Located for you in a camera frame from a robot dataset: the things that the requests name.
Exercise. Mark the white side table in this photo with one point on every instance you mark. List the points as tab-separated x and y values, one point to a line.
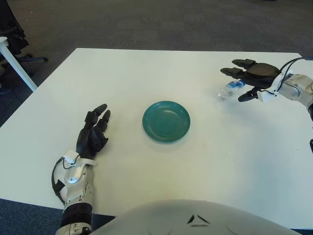
12	61

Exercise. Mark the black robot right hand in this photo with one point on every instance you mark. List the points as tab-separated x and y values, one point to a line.
261	74

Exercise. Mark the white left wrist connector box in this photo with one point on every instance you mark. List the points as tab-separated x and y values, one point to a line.
71	156

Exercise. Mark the white right wrist connector box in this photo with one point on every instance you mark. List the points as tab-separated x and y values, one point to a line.
267	96

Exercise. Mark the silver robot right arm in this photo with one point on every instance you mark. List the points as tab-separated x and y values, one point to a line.
293	85

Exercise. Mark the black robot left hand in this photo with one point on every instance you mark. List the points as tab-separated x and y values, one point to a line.
88	142

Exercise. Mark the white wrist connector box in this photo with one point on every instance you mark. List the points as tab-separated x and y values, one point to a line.
71	156
267	96

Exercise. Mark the grey robot torso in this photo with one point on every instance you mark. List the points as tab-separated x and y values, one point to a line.
190	220

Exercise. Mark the clear bottle with blue cap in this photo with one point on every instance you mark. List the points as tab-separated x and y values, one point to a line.
226	91

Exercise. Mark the green round plate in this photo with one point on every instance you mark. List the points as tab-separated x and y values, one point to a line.
166	122

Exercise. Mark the black office chair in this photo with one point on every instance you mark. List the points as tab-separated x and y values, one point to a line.
12	27

